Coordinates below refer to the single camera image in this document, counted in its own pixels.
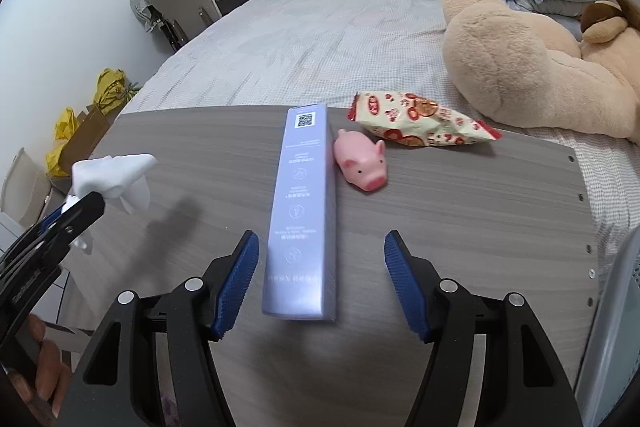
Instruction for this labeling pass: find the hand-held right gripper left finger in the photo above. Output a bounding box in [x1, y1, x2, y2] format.
[52, 229, 261, 427]

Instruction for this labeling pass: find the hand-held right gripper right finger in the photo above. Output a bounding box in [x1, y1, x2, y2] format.
[383, 230, 583, 427]

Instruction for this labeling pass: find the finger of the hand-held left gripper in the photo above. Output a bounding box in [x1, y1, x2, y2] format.
[36, 197, 82, 239]
[30, 191, 107, 268]

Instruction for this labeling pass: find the white tissue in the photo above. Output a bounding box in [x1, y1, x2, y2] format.
[70, 153, 160, 253]

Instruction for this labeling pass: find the long purple carton box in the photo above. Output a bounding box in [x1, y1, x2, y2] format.
[261, 103, 338, 323]

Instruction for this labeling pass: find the grey perforated plastic basket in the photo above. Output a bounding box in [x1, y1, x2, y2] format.
[575, 227, 640, 427]

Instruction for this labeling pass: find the person's left hand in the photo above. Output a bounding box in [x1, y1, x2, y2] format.
[25, 313, 75, 414]

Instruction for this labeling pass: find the brown cardboard box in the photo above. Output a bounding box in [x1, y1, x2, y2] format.
[59, 104, 121, 178]

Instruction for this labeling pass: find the yellow plastic bag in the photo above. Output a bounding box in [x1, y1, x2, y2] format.
[95, 68, 141, 115]
[46, 107, 81, 178]

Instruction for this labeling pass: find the pink rubber pig toy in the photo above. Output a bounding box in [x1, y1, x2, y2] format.
[333, 129, 390, 194]

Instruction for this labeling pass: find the red and white snack packet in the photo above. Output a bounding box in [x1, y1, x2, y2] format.
[347, 90, 503, 148]

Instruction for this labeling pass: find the grey upholstered chair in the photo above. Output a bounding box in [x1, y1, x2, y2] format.
[147, 0, 223, 48]

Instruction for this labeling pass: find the large beige teddy bear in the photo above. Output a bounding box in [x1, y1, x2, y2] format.
[440, 0, 640, 140]

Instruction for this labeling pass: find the bed with white sheet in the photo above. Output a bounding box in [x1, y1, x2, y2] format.
[140, 0, 640, 258]

